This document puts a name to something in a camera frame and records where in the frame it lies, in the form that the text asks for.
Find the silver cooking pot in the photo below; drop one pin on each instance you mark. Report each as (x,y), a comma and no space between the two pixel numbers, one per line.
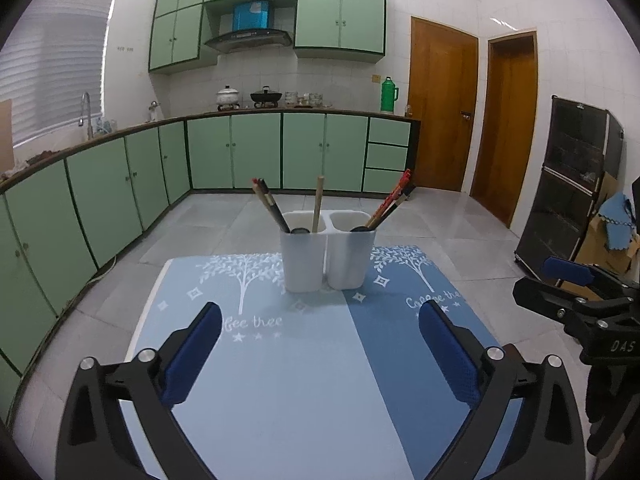
(228,97)

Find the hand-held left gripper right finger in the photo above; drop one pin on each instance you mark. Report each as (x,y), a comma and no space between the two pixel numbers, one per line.
(447,355)

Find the plain wooden chopstick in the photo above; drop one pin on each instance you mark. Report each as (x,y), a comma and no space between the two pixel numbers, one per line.
(317,205)

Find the red orange patterned chopstick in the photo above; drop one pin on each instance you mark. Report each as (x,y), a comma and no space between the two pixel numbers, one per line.
(392,196)
(387,208)

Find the person's right hand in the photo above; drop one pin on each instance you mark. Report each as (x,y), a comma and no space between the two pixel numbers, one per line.
(612,410)

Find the light blue printed mat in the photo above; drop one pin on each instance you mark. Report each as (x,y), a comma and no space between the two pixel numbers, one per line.
(275,385)

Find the green thermos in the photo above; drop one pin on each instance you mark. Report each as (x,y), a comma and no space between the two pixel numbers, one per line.
(387,95)

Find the dark blue printed mat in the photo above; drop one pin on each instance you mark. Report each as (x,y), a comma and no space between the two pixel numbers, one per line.
(400,320)

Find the green kitchen cabinets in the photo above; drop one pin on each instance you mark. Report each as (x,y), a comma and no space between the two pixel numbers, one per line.
(320,15)
(100,195)

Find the metal sink faucet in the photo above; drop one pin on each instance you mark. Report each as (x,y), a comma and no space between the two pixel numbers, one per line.
(86,110)

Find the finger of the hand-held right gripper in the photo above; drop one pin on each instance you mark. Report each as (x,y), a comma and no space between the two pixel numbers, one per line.
(547,297)
(567,270)

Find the closed wooden door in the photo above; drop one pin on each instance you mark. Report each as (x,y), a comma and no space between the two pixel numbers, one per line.
(442,110)

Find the cardboard box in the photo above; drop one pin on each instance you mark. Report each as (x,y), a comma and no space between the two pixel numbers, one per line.
(627,260)

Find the black glass-front cabinet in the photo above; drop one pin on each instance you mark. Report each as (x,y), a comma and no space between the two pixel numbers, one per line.
(560,185)

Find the black wok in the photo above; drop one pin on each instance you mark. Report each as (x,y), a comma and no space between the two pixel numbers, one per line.
(265,96)

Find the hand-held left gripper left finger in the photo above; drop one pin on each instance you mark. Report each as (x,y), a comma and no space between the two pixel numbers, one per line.
(192,355)

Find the wooden door with frame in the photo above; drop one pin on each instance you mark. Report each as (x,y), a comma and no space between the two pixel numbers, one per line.
(505,135)

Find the long black chopstick metal band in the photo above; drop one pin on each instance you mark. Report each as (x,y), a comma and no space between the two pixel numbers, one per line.
(401,202)

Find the range hood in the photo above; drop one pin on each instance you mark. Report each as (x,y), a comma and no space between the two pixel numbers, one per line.
(250,35)

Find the window blinds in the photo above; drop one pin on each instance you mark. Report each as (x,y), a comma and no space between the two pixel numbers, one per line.
(55,60)

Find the glass jars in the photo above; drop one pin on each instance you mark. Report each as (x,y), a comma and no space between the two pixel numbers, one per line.
(302,100)

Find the green upper kitchen cabinets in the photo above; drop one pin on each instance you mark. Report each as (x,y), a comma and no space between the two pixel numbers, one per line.
(320,15)

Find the blue cloth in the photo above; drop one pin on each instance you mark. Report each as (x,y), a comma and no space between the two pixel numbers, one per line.
(617,222)

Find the green lower kitchen cabinets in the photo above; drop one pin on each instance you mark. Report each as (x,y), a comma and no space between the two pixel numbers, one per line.
(100,195)

